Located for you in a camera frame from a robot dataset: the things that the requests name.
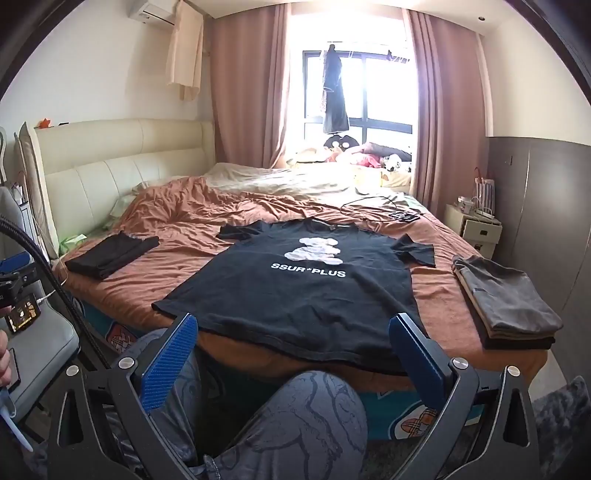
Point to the green tissue pack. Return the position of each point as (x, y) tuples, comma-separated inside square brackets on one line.
[(74, 241)]

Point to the black framed window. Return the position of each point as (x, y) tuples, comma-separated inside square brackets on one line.
[(383, 92)]

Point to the folded grey garment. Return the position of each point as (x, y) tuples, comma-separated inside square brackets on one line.
[(512, 295)]

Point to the grey wardrobe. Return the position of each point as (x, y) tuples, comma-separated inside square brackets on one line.
[(545, 207)]

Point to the orange fleece blanket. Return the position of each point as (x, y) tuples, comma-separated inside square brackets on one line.
[(184, 217)]

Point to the dark hanging garment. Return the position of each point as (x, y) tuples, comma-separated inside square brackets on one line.
[(334, 97)]

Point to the pile of plush toys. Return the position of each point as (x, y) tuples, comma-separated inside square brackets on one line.
[(364, 159)]

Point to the cream padded headboard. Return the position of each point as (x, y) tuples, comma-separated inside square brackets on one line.
[(115, 161)]

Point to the black bear print T-shirt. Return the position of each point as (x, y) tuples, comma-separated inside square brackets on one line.
[(300, 300)]

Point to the grey chair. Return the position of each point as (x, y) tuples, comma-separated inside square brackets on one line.
[(41, 350)]

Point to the cream hanging cloth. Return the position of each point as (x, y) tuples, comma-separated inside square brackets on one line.
[(184, 50)]

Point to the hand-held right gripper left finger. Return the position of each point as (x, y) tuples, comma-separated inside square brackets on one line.
[(170, 369)]

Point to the striped gift bag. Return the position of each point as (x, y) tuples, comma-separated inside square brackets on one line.
[(485, 196)]

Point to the person's left hand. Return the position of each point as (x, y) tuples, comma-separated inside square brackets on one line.
[(3, 364)]

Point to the beige bed sheet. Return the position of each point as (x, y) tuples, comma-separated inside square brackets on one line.
[(277, 180)]

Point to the white air conditioner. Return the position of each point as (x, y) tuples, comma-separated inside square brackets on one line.
[(152, 11)]

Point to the grey shaggy rug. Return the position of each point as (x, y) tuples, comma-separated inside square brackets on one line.
[(568, 424)]

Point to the pink curtain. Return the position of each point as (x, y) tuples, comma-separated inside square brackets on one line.
[(443, 115), (249, 83)]

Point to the person's patterned grey pants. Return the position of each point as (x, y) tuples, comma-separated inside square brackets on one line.
[(295, 429)]

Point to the black frame device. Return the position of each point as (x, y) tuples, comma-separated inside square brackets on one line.
[(405, 216)]

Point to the folded black garment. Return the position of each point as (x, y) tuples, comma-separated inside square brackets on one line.
[(111, 254), (521, 343)]

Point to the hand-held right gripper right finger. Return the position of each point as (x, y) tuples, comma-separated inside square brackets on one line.
[(415, 369)]

